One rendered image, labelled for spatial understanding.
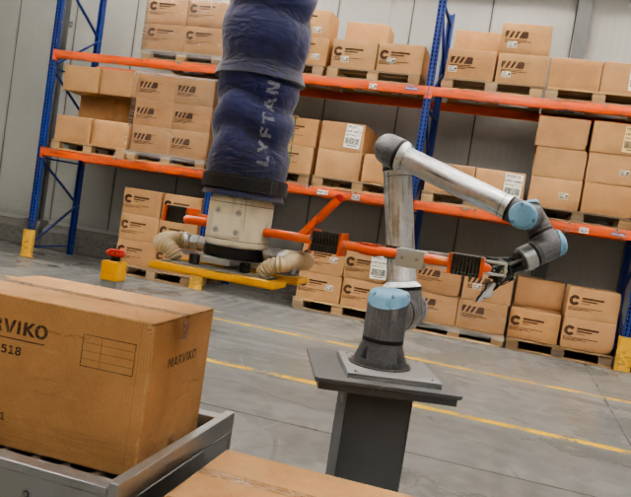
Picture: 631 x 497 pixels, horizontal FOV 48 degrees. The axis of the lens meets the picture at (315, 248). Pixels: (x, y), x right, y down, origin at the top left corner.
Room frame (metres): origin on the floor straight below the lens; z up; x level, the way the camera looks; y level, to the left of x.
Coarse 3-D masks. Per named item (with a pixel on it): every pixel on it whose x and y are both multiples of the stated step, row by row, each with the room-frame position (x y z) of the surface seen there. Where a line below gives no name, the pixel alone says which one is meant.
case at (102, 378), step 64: (0, 320) 1.84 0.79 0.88; (64, 320) 1.80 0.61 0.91; (128, 320) 1.76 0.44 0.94; (192, 320) 1.98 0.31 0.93; (0, 384) 1.84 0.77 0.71; (64, 384) 1.80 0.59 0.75; (128, 384) 1.76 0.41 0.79; (192, 384) 2.05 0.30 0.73; (64, 448) 1.79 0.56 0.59; (128, 448) 1.75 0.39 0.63
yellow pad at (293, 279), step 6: (186, 258) 1.97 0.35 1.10; (210, 264) 1.95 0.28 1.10; (216, 264) 1.94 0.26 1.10; (252, 270) 1.92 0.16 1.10; (276, 276) 1.89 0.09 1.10; (282, 276) 1.89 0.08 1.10; (288, 276) 1.89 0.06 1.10; (294, 276) 1.92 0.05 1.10; (300, 276) 1.94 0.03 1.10; (306, 276) 1.97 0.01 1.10; (288, 282) 1.89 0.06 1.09; (294, 282) 1.88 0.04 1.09; (300, 282) 1.90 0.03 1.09; (306, 282) 1.96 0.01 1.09
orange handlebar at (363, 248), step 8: (184, 216) 1.90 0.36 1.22; (192, 216) 1.89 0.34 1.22; (200, 216) 2.18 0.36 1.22; (192, 224) 1.89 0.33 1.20; (200, 224) 1.88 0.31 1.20; (264, 232) 1.83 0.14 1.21; (272, 232) 1.82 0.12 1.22; (280, 232) 1.82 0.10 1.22; (288, 232) 1.82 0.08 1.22; (288, 240) 1.82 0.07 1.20; (296, 240) 1.81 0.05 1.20; (304, 240) 1.80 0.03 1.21; (344, 248) 1.78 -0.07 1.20; (352, 248) 1.77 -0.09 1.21; (360, 248) 1.76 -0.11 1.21; (368, 248) 1.76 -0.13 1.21; (376, 248) 1.75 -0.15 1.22; (384, 248) 1.75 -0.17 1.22; (392, 248) 1.75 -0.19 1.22; (376, 256) 1.78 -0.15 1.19; (392, 256) 1.74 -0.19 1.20; (424, 256) 1.72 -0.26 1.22; (432, 256) 1.72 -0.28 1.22; (440, 256) 1.71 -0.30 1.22; (440, 264) 1.71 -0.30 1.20; (488, 264) 1.70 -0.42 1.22
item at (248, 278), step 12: (156, 264) 1.78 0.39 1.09; (168, 264) 1.77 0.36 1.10; (180, 264) 1.78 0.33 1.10; (192, 264) 1.77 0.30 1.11; (204, 264) 1.82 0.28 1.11; (240, 264) 1.76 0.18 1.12; (204, 276) 1.75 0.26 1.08; (216, 276) 1.74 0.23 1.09; (228, 276) 1.73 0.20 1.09; (240, 276) 1.72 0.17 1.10; (252, 276) 1.73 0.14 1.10; (264, 288) 1.70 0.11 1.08; (276, 288) 1.72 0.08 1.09
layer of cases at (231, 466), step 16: (208, 464) 1.93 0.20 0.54; (224, 464) 1.95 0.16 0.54; (240, 464) 1.97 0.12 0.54; (256, 464) 1.99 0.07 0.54; (272, 464) 2.01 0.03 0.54; (288, 464) 2.03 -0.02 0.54; (192, 480) 1.81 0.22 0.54; (208, 480) 1.83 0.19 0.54; (224, 480) 1.84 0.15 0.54; (240, 480) 1.86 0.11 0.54; (256, 480) 1.87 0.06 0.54; (272, 480) 1.89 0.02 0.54; (288, 480) 1.91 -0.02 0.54; (304, 480) 1.93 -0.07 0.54; (320, 480) 1.94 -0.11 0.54; (336, 480) 1.96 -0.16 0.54; (176, 496) 1.70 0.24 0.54; (192, 496) 1.71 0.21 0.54; (208, 496) 1.73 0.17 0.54; (224, 496) 1.74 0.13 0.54; (240, 496) 1.76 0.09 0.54; (256, 496) 1.77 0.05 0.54; (272, 496) 1.79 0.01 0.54; (288, 496) 1.80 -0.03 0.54; (304, 496) 1.82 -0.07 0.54; (320, 496) 1.83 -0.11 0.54; (336, 496) 1.85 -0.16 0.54; (352, 496) 1.87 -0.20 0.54; (368, 496) 1.88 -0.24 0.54; (384, 496) 1.90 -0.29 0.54; (400, 496) 1.92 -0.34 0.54
